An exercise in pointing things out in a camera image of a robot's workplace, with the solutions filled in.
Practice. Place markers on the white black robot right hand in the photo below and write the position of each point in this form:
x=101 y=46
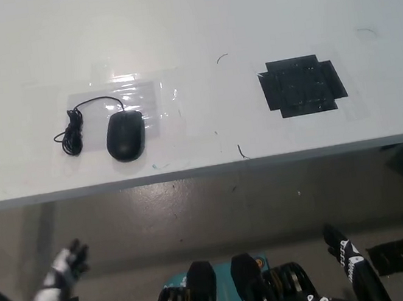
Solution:
x=354 y=267

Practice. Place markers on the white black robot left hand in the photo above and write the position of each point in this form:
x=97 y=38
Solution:
x=47 y=293

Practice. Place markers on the black tape patch on table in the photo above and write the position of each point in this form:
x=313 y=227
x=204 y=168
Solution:
x=302 y=87

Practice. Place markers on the clear plastic film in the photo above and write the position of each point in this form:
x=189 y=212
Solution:
x=146 y=98

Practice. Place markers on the black computer mouse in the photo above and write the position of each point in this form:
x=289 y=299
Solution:
x=125 y=136

